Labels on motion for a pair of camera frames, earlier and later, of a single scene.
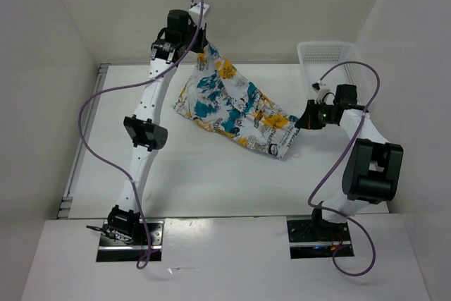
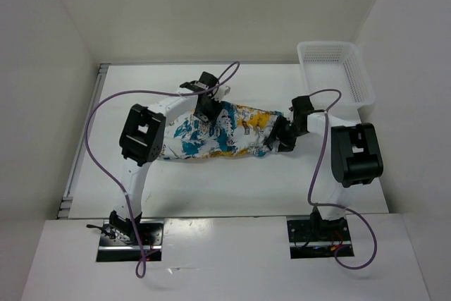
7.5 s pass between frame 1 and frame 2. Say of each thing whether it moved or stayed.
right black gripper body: moved
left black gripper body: moved
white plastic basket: stayed
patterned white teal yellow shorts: moved
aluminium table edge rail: stayed
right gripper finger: moved
